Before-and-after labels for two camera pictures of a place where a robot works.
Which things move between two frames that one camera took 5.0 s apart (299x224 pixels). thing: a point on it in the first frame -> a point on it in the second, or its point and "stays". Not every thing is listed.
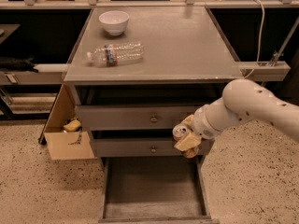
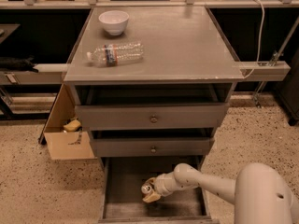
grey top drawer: [133, 117] stays
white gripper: [202, 124] -> [161, 185]
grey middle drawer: [144, 147] stays
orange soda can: [177, 133] -> [146, 189]
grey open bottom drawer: [155, 190] stays
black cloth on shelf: [18, 63] stays
